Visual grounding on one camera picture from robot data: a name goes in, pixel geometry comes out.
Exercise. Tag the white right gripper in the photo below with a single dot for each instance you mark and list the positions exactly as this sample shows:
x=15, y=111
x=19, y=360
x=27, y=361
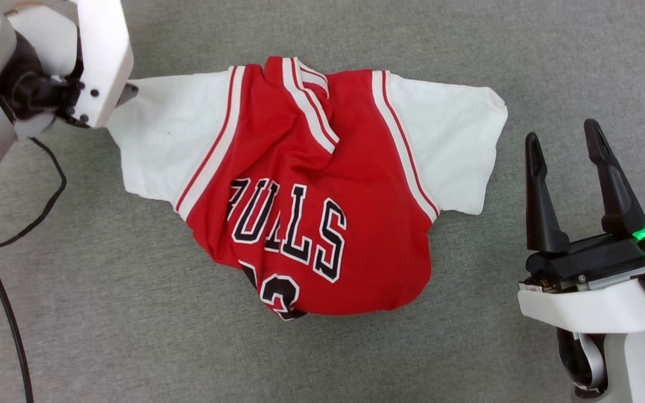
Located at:
x=585, y=305

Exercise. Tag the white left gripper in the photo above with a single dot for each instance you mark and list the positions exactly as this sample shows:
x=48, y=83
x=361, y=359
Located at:
x=104, y=56

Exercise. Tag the red white Bulls jersey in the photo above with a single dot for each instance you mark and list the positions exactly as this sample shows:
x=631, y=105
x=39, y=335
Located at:
x=367, y=212

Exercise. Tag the grey fabric sofa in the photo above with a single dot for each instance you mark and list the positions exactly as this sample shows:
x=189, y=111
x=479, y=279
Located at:
x=132, y=308

